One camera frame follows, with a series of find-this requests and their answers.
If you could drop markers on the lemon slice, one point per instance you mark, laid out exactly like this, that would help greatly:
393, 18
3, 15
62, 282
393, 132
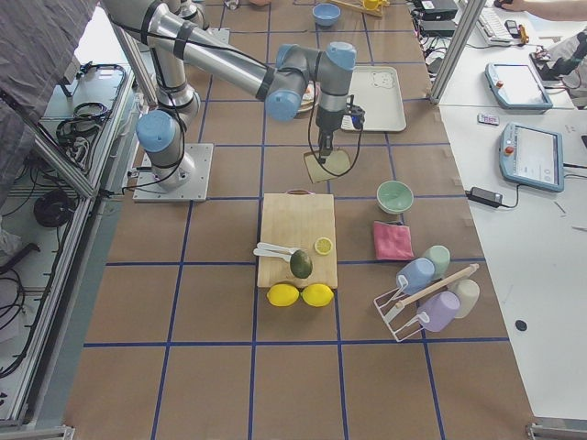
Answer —
323, 246

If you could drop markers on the white bread slice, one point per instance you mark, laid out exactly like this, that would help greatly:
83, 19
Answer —
336, 164

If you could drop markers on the green bowl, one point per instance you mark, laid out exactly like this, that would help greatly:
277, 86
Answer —
394, 197

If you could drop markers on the blue cup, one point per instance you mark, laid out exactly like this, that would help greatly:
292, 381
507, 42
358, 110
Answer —
415, 276

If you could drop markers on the avocado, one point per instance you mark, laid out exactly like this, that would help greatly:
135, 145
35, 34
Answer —
301, 265

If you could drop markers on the yellow lemon right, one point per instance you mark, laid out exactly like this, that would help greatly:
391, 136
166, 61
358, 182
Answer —
317, 295

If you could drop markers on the yellow cup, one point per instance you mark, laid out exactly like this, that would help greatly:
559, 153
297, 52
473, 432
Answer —
371, 5

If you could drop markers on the keyboard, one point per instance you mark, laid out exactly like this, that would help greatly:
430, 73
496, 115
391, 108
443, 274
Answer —
492, 29

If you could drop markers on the black power adapter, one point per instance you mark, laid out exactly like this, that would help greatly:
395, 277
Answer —
485, 197

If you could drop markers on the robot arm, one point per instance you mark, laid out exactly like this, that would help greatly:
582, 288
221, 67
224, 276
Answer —
280, 87

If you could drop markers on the green cup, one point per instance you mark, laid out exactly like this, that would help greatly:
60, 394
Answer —
440, 258

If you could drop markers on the teach pendant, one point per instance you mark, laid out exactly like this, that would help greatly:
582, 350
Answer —
516, 87
532, 156

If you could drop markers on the purple cup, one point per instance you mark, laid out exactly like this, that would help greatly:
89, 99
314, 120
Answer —
437, 312

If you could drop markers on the white plastic fork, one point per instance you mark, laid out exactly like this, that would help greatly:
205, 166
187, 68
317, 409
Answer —
277, 248

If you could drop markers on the beige cup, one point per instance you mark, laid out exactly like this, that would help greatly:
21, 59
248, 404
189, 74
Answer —
468, 292

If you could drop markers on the blue bowl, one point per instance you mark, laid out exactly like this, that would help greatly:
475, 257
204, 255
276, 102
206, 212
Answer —
326, 15

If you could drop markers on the pink cloth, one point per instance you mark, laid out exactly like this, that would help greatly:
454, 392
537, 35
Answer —
392, 242

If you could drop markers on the white wire cup rack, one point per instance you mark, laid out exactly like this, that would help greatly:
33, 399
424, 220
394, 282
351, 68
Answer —
390, 305

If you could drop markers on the far teach pendant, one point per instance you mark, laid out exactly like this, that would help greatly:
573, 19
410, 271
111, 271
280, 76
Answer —
516, 87

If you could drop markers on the near teach pendant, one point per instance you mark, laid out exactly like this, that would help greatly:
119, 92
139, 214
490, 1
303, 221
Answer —
532, 156

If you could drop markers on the yellow lemon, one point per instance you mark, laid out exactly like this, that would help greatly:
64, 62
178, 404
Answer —
317, 295
282, 295

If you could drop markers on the cream bear serving tray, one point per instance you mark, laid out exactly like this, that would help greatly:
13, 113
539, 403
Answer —
376, 90

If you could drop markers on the wooden cutting board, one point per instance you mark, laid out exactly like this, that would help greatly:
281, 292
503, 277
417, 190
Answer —
298, 221

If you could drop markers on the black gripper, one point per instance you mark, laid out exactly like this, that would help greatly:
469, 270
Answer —
328, 120

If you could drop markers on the yellow lemon left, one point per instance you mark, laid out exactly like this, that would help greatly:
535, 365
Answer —
282, 295

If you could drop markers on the cream round plate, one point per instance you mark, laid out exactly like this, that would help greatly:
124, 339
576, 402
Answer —
309, 98

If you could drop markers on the wooden dish rack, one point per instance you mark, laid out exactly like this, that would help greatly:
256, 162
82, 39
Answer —
356, 6

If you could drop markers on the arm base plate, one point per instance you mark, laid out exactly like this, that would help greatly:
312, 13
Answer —
216, 39
188, 183

